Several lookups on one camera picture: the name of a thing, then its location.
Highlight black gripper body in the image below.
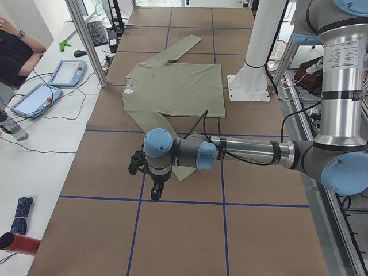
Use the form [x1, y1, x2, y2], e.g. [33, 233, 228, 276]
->
[149, 171, 171, 190]

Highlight olive green long-sleeve shirt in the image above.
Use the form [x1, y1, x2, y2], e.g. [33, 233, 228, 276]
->
[121, 34, 227, 182]

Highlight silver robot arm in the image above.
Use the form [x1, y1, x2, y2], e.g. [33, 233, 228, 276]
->
[143, 1, 367, 200]

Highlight folded dark plaid umbrella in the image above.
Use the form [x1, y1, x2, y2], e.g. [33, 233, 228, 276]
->
[11, 197, 33, 235]

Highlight far blue teach pendant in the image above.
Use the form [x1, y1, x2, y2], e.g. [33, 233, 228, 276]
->
[48, 60, 87, 88]

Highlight blue teach pendant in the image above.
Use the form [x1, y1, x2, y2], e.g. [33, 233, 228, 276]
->
[10, 83, 62, 118]
[48, 60, 87, 88]

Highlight near blue teach pendant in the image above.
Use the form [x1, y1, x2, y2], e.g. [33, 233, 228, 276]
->
[10, 83, 62, 118]

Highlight black computer mouse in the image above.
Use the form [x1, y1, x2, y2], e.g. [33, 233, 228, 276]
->
[74, 50, 87, 58]

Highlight red cylinder tube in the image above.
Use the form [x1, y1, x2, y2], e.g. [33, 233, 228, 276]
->
[1, 232, 41, 256]

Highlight clear water bottle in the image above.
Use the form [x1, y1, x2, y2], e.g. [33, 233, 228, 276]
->
[0, 110, 29, 141]

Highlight black keyboard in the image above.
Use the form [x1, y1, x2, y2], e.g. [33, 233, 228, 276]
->
[86, 21, 109, 47]

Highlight brown cardboard box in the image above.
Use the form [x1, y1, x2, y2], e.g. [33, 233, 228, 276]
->
[294, 56, 323, 91]

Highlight seated person in black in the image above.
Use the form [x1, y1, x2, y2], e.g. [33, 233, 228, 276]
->
[1, 17, 47, 88]

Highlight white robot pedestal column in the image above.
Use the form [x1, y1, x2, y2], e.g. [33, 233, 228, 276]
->
[227, 0, 289, 102]

